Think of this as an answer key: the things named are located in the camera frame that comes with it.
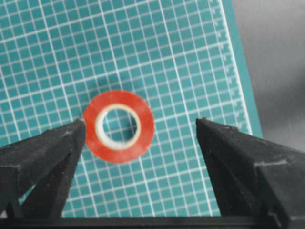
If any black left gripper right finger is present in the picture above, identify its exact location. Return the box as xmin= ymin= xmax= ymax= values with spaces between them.
xmin=196 ymin=118 xmax=305 ymax=229

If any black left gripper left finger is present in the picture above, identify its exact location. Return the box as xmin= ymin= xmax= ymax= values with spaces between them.
xmin=0 ymin=119 xmax=86 ymax=218

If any red vinyl tape roll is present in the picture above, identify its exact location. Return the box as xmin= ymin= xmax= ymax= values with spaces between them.
xmin=83 ymin=90 xmax=154 ymax=164

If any green cutting mat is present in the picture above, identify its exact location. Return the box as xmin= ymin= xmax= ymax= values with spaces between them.
xmin=0 ymin=0 xmax=262 ymax=217

